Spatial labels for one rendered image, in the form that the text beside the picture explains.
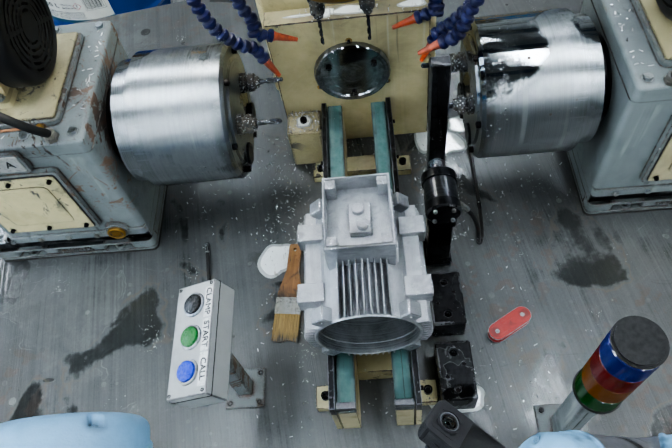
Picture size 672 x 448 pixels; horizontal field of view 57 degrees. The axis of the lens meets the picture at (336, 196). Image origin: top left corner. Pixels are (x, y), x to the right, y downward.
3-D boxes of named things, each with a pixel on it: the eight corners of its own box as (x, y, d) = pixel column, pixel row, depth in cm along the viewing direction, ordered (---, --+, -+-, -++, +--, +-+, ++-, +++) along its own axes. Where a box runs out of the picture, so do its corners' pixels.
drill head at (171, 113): (108, 118, 134) (52, 30, 114) (275, 102, 132) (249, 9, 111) (86, 217, 121) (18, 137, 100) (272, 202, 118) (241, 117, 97)
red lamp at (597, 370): (584, 346, 77) (593, 333, 73) (634, 343, 77) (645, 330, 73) (596, 395, 74) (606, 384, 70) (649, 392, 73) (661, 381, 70)
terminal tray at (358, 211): (325, 204, 98) (319, 178, 92) (392, 198, 97) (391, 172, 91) (327, 272, 91) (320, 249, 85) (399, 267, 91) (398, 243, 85)
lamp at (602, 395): (576, 358, 81) (584, 346, 77) (623, 355, 80) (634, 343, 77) (588, 405, 77) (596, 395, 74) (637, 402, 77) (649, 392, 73)
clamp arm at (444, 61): (425, 158, 110) (428, 53, 89) (442, 157, 110) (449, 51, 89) (428, 174, 108) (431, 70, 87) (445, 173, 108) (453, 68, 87)
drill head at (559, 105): (416, 89, 130) (416, -8, 109) (617, 70, 127) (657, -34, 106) (429, 189, 116) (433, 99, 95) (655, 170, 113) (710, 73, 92)
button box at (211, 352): (199, 299, 99) (176, 287, 95) (235, 289, 96) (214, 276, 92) (188, 409, 89) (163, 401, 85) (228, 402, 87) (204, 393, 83)
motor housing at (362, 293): (312, 251, 111) (295, 193, 95) (418, 242, 110) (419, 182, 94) (313, 361, 100) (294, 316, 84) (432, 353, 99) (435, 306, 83)
